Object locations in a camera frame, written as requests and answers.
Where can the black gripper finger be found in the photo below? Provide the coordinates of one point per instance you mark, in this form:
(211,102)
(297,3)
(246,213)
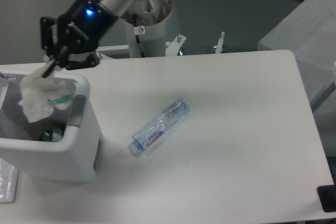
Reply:
(63,61)
(50,43)

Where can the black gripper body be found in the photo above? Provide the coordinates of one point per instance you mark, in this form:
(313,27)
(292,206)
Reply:
(83,25)

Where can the clear plastic wrapper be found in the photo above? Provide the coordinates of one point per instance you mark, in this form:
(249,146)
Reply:
(40,96)

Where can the clear plastic water bottle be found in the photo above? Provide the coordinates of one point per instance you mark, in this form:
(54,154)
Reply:
(147,137)

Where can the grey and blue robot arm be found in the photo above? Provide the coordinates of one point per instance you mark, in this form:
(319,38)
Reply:
(118,7)

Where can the trash inside the can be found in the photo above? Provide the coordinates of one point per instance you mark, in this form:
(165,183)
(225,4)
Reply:
(55,133)

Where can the white plastic trash can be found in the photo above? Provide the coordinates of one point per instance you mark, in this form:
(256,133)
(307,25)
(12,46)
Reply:
(64,146)

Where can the metal table clamp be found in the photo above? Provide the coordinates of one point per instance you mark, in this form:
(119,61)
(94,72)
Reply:
(219,48)

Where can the grey covered side table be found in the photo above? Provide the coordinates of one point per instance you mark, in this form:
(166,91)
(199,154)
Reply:
(309,33)

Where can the black device at right edge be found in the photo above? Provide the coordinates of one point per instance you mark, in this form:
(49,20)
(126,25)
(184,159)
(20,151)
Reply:
(327,197)

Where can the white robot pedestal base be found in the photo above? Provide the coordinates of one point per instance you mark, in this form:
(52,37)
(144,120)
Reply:
(146,20)

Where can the white metal mounting bracket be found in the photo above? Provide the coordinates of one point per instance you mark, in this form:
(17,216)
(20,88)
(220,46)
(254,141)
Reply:
(150,48)

